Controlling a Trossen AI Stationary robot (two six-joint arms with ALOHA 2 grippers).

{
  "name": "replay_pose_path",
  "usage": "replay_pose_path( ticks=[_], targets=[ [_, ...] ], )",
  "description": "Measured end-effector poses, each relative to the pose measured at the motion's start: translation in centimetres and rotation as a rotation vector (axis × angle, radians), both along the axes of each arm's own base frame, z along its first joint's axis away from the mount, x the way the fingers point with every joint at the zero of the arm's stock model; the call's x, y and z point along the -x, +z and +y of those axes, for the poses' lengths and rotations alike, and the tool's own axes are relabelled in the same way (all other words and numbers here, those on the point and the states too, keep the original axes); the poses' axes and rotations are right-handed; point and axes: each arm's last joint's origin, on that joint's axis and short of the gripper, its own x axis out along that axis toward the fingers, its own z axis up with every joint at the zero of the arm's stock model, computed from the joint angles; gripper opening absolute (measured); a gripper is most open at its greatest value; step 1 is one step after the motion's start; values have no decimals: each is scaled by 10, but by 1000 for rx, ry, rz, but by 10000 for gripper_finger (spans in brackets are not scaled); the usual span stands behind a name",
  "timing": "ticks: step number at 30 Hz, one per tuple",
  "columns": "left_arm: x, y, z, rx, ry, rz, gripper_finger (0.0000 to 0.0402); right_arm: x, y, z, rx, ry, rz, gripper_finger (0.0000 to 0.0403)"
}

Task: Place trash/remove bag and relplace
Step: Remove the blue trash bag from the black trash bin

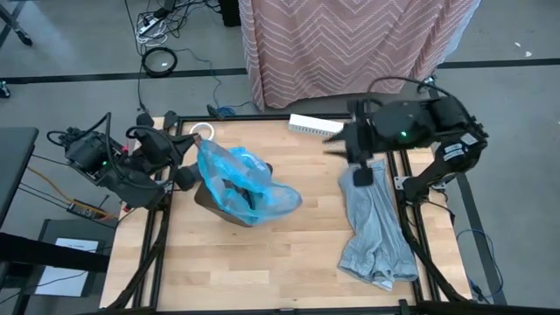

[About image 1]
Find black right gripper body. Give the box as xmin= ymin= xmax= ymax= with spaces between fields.
xmin=348 ymin=99 xmax=384 ymax=167

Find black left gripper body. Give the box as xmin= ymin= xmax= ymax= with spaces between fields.
xmin=137 ymin=126 xmax=180 ymax=165

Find white slotted cable duct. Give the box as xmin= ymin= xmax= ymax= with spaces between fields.
xmin=287 ymin=112 xmax=347 ymax=137

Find grey plastic trash bag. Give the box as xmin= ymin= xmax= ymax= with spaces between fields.
xmin=337 ymin=157 xmax=420 ymax=292

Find blue plastic trash bag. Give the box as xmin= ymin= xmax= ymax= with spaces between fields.
xmin=195 ymin=135 xmax=304 ymax=227

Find white tape roll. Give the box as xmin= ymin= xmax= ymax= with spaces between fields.
xmin=189 ymin=122 xmax=215 ymax=142

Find pink zigzag blanket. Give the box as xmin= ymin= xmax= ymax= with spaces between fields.
xmin=238 ymin=0 xmax=482 ymax=110

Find black electronics box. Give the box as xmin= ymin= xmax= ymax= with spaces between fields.
xmin=66 ymin=199 xmax=106 ymax=220

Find dark grey floor plate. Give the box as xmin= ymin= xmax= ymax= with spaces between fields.
xmin=24 ymin=217 xmax=119 ymax=298

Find white power strip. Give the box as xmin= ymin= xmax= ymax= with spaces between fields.
xmin=137 ymin=15 xmax=161 ymax=36

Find black floor box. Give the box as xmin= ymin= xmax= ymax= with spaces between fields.
xmin=218 ymin=0 xmax=242 ymax=28

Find black desk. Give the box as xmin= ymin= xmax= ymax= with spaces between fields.
xmin=0 ymin=126 xmax=40 ymax=228

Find black beam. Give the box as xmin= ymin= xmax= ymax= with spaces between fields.
xmin=0 ymin=231 xmax=111 ymax=275

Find white paper sheet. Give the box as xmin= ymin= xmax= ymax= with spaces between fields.
xmin=33 ymin=237 xmax=101 ymax=298

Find black stand leg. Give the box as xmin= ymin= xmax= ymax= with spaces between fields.
xmin=0 ymin=2 xmax=34 ymax=47

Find blue cable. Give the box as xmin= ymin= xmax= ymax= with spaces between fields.
xmin=174 ymin=45 xmax=257 ymax=117

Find black coiled cable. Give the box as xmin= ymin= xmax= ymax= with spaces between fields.
xmin=142 ymin=45 xmax=179 ymax=79

